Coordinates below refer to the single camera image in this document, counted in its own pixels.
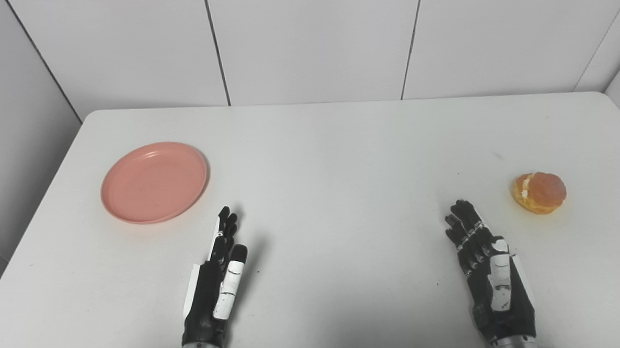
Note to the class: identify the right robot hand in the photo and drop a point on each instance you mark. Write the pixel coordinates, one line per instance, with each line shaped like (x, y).
(495, 286)

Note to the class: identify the cream puff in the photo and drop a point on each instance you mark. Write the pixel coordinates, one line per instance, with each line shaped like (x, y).
(540, 192)

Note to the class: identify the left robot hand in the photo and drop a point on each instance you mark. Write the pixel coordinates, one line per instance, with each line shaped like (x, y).
(211, 298)

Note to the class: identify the pink plate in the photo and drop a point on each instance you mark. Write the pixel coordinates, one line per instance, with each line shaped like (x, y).
(154, 182)

